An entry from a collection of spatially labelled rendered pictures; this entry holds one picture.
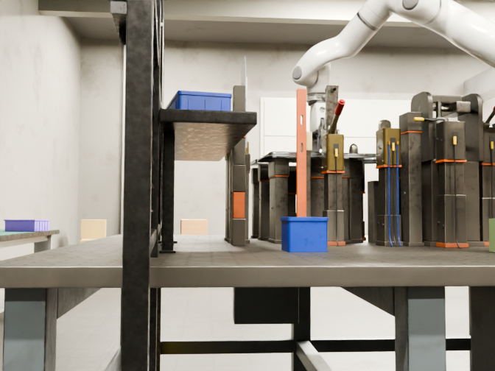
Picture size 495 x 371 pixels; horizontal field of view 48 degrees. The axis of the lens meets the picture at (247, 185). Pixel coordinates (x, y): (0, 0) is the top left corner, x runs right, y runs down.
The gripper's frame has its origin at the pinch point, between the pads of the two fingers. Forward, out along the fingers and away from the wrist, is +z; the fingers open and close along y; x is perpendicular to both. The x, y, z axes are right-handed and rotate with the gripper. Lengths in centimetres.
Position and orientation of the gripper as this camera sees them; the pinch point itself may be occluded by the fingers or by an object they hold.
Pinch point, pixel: (318, 147)
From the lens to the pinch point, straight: 197.8
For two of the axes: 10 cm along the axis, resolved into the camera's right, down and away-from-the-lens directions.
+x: -9.9, -0.1, -1.4
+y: -1.4, 0.5, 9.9
